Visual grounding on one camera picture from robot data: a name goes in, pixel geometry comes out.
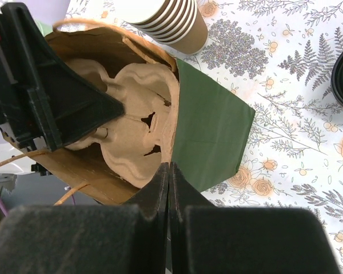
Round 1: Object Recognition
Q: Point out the floral tablecloth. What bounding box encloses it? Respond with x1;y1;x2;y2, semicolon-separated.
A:
183;1;343;273

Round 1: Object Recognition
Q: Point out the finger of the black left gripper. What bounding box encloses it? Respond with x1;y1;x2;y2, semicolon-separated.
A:
1;2;126;152

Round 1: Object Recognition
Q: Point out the single cardboard cup carrier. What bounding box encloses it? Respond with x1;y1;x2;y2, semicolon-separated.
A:
66;59;180;188

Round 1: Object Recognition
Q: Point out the green brown paper bag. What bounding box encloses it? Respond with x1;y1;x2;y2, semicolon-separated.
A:
0;20;255;205

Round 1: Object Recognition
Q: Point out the stack of paper cups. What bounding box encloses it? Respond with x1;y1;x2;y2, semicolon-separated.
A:
117;0;208;55

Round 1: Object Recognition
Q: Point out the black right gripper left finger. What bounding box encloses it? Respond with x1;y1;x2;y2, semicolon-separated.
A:
0;163;169;273

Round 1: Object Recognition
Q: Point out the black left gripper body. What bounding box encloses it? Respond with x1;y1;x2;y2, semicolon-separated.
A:
0;2;50;150

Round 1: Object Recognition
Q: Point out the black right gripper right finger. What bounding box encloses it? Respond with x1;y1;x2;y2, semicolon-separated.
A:
169;163;339;273

